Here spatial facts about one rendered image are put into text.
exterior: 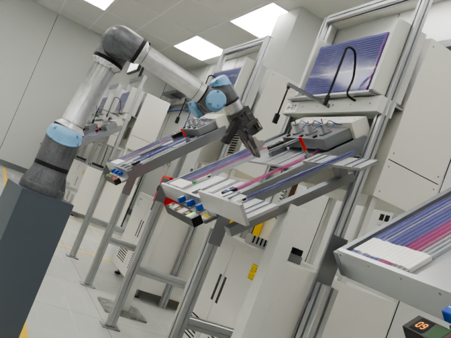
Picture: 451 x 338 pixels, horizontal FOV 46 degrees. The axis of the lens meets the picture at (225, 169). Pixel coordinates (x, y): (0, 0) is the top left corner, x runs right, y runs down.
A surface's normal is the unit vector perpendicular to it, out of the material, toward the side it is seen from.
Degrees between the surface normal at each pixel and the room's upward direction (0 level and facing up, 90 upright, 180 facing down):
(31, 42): 90
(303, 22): 90
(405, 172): 90
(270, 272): 90
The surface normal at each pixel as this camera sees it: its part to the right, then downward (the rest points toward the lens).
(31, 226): 0.58, 0.17
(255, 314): 0.39, 0.08
